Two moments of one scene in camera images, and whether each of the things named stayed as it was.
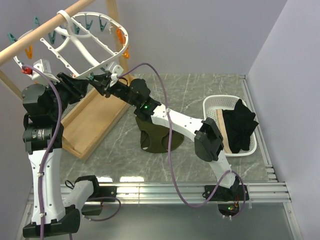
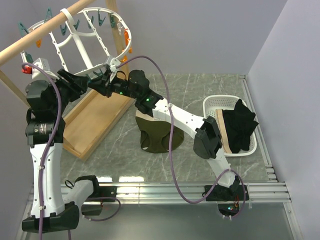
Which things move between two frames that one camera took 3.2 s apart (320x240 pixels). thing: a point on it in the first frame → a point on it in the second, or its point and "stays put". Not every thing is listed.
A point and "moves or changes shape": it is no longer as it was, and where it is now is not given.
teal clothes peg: [102, 26] → [113, 21]
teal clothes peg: [88, 25] → [100, 22]
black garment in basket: [239, 122] stays put
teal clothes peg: [11, 37] → [22, 29]
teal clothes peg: [77, 29] → [92, 21]
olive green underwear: [154, 137] stays put
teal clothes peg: [52, 38] → [63, 30]
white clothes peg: [110, 27] → [120, 29]
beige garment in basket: [226, 140] stays put
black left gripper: [77, 88] stays put
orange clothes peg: [121, 36] → [126, 37]
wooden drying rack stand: [94, 116] stays put
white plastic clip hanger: [85, 41] moves or changes shape
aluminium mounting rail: [264, 193] stays put
